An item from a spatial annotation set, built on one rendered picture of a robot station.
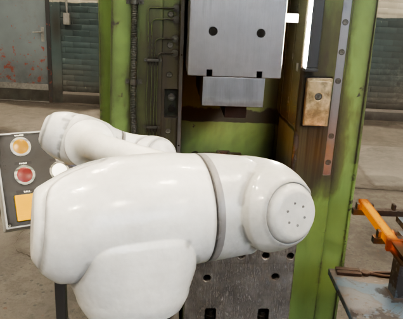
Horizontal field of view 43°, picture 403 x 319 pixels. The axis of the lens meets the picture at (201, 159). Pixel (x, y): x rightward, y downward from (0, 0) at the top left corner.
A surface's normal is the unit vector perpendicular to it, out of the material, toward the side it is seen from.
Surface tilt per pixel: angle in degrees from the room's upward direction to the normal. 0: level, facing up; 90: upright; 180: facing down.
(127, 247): 55
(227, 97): 90
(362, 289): 0
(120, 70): 90
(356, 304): 0
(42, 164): 60
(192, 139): 90
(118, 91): 90
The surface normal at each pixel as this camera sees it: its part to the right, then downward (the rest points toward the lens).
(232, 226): 0.25, 0.27
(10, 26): -0.07, 0.29
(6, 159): 0.43, -0.23
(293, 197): 0.52, 0.14
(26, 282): 0.04, -0.95
